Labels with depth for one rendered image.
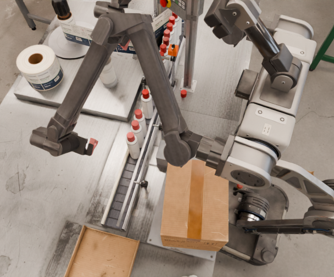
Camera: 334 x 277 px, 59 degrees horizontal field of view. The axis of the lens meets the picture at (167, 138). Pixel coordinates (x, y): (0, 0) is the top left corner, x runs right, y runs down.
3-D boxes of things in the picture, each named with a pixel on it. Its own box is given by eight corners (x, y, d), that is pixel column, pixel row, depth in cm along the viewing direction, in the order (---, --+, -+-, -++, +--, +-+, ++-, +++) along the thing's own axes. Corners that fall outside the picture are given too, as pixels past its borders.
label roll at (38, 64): (29, 65, 174) (18, 46, 161) (64, 61, 175) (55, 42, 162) (26, 92, 165) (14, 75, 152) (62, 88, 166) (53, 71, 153)
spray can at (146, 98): (145, 110, 158) (141, 86, 140) (154, 111, 158) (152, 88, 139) (142, 118, 156) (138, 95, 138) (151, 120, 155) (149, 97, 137)
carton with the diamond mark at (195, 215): (168, 180, 143) (168, 157, 119) (219, 184, 142) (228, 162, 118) (162, 246, 129) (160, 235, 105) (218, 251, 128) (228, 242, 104)
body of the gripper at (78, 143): (65, 129, 111) (53, 132, 104) (89, 138, 109) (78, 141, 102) (62, 145, 113) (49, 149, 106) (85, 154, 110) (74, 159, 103)
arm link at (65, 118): (115, 25, 75) (133, 25, 84) (98, 11, 75) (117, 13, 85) (53, 144, 95) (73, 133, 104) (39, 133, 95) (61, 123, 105)
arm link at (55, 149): (58, 159, 98) (61, 143, 97) (40, 152, 100) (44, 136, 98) (70, 155, 105) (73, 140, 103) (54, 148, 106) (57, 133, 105)
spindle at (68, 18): (70, 32, 184) (53, -10, 159) (83, 34, 183) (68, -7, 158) (63, 43, 180) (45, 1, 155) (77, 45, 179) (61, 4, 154)
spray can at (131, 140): (132, 148, 148) (126, 128, 130) (142, 151, 147) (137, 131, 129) (128, 158, 146) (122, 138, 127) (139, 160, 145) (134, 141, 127)
